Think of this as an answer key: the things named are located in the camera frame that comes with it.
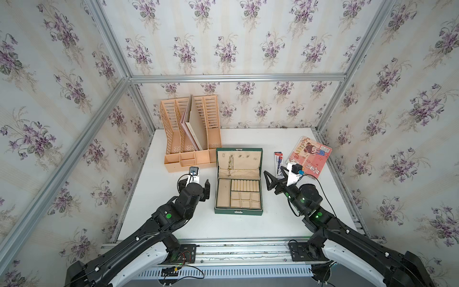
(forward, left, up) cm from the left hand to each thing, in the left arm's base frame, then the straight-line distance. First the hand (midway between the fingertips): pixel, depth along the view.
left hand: (202, 182), depth 76 cm
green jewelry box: (+2, -16, -11) cm, 20 cm away
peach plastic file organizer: (+25, +16, -11) cm, 31 cm away
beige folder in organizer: (+25, +7, +13) cm, 29 cm away
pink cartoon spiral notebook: (+27, -63, -16) cm, 70 cm away
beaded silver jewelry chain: (+13, -12, -5) cm, 19 cm away
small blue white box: (+20, -41, -15) cm, 48 cm away
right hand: (+3, -31, +5) cm, 32 cm away
